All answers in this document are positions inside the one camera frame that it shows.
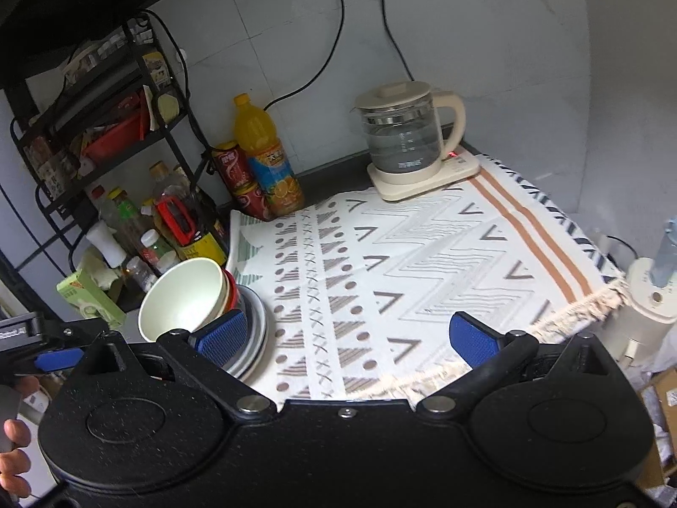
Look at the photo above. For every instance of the red plastic basin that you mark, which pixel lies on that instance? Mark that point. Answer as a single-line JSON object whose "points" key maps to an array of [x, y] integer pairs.
{"points": [[116, 137]]}

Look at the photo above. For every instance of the black range hood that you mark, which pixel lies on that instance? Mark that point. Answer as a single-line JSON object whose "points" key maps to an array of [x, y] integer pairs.
{"points": [[79, 0]]}

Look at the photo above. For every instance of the yellow sponge cloth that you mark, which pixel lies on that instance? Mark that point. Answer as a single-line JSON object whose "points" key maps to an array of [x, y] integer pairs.
{"points": [[169, 107]]}

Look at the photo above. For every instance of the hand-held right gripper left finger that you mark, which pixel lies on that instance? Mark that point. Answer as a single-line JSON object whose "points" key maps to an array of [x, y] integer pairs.
{"points": [[222, 338]]}

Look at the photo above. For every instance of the red and black bowl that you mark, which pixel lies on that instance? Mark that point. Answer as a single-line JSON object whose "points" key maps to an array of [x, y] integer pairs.
{"points": [[234, 288]]}

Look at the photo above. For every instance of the cardboard box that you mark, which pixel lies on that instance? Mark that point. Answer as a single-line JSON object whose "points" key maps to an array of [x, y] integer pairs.
{"points": [[658, 423]]}

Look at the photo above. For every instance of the printed packet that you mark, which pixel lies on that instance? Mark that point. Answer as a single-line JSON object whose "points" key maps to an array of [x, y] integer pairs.
{"points": [[55, 177]]}

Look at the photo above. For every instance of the white cap clear bottle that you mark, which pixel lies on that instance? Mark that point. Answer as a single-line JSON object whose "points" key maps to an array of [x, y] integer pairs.
{"points": [[156, 248]]}

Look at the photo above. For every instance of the yellow black packet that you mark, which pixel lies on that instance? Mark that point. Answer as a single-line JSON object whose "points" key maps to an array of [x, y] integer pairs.
{"points": [[157, 71]]}

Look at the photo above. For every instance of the cream kettle base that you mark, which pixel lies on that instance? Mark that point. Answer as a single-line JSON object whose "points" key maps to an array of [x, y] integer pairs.
{"points": [[412, 185]]}

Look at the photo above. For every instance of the black metal rack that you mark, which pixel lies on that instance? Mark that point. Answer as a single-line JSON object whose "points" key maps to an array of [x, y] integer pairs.
{"points": [[113, 165]]}

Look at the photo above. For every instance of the person's left hand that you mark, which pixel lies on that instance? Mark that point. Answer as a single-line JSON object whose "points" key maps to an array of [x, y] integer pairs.
{"points": [[15, 471]]}

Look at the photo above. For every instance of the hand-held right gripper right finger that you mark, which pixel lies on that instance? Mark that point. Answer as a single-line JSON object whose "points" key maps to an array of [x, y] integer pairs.
{"points": [[473, 341]]}

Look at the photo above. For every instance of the glass electric kettle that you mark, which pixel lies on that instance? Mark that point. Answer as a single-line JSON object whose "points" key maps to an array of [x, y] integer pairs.
{"points": [[402, 132]]}

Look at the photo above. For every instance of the patterned fringed table mat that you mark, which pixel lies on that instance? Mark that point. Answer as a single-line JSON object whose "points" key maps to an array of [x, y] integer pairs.
{"points": [[423, 254]]}

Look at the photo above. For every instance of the cream bowl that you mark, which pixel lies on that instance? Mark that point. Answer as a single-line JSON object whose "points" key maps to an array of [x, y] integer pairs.
{"points": [[228, 296], [180, 296]]}

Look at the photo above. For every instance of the cream appliance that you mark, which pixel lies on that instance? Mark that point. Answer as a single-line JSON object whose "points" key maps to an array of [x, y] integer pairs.
{"points": [[634, 312]]}

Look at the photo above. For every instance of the orange juice bottle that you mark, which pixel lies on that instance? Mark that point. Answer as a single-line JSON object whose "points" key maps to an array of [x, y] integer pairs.
{"points": [[269, 169]]}

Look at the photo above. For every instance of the green label sauce bottle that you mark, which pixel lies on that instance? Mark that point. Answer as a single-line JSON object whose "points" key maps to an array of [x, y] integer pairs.
{"points": [[127, 211]]}

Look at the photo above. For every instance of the small clear shaker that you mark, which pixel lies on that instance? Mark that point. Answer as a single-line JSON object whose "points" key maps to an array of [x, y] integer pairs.
{"points": [[140, 275]]}

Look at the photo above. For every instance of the large white flower plate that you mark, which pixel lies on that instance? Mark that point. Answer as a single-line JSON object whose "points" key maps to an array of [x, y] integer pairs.
{"points": [[264, 349]]}

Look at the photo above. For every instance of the green carton box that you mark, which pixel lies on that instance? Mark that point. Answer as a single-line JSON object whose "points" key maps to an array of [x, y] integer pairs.
{"points": [[84, 296]]}

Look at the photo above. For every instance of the crumpled cream paper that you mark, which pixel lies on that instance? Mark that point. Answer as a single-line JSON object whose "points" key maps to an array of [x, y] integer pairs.
{"points": [[100, 275]]}

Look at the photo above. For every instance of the red cap clear bottle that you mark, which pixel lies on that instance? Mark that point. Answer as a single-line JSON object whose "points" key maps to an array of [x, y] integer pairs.
{"points": [[103, 204]]}

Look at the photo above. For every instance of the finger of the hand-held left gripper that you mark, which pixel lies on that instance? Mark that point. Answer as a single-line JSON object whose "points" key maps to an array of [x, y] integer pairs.
{"points": [[58, 361]]}

